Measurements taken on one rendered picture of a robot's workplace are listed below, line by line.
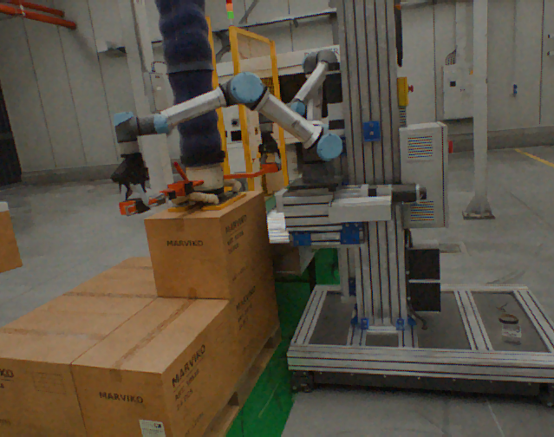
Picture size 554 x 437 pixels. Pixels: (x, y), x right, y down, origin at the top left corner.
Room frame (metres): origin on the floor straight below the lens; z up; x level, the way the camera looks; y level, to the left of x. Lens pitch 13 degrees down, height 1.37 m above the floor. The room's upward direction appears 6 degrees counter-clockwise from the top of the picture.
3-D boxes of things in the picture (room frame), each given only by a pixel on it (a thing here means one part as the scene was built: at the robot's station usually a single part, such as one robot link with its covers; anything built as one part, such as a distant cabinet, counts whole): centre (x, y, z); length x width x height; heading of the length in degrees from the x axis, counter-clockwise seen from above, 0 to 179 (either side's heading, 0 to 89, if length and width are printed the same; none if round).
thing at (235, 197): (2.24, 0.25, 0.97); 0.34 x 0.10 x 0.05; 160
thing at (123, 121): (1.73, 0.53, 1.37); 0.09 x 0.08 x 0.11; 104
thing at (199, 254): (2.27, 0.34, 0.74); 0.60 x 0.40 x 0.40; 160
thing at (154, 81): (3.64, 0.83, 1.62); 0.20 x 0.05 x 0.30; 161
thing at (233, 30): (4.45, 0.02, 1.05); 1.17 x 0.10 x 2.10; 161
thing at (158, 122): (1.77, 0.44, 1.37); 0.11 x 0.11 x 0.08; 14
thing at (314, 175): (2.05, -0.21, 1.09); 0.15 x 0.15 x 0.10
